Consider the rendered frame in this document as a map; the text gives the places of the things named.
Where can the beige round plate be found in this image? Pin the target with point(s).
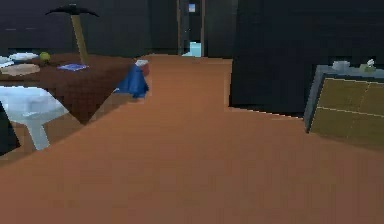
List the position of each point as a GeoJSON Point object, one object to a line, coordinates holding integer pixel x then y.
{"type": "Point", "coordinates": [20, 69]}

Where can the blue book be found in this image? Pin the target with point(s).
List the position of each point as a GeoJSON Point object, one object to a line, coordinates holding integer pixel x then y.
{"type": "Point", "coordinates": [72, 67]}

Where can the dark brown table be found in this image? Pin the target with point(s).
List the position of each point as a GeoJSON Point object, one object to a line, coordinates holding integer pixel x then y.
{"type": "Point", "coordinates": [83, 86]}

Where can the pale blue chair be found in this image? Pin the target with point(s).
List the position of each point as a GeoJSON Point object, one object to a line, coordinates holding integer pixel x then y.
{"type": "Point", "coordinates": [30, 103]}

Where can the blue cloth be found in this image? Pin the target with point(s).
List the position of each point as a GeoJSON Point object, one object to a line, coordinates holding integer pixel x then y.
{"type": "Point", "coordinates": [135, 83]}

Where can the green apple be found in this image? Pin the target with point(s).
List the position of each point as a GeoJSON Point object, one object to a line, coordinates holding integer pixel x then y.
{"type": "Point", "coordinates": [45, 56]}

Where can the olive drawer chest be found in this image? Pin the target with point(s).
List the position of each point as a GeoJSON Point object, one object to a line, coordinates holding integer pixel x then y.
{"type": "Point", "coordinates": [350, 106]}

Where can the white cup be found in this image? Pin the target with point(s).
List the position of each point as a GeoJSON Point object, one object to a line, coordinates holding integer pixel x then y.
{"type": "Point", "coordinates": [340, 65]}

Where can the white plate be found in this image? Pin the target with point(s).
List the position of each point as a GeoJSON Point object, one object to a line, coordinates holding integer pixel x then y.
{"type": "Point", "coordinates": [22, 56]}

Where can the black shade table lamp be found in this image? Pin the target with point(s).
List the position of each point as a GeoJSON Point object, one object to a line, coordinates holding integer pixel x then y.
{"type": "Point", "coordinates": [79, 36]}

